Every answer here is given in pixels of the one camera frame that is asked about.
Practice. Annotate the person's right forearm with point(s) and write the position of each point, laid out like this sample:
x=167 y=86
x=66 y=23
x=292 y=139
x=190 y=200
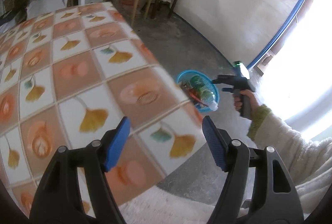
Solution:
x=290 y=149

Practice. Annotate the red snack bag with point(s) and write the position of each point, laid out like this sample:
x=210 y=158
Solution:
x=194 y=92

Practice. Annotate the person's right hand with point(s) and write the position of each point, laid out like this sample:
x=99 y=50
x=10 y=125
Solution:
x=253 y=102

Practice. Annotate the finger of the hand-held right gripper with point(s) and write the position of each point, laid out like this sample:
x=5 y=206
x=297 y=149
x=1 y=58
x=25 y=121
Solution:
x=228 y=89
x=223 y=79

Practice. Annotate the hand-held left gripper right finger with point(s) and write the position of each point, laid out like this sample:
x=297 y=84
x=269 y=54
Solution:
x=215 y=143

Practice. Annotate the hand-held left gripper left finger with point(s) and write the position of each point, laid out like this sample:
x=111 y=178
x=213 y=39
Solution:
x=116 y=143

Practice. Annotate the ginkgo print tablecloth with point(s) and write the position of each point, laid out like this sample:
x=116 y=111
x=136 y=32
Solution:
x=77 y=68

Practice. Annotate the blue plastic basket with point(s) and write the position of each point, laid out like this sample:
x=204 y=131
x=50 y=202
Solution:
x=181 y=76

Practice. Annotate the green label plastic bottle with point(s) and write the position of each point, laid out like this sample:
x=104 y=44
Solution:
x=205 y=92

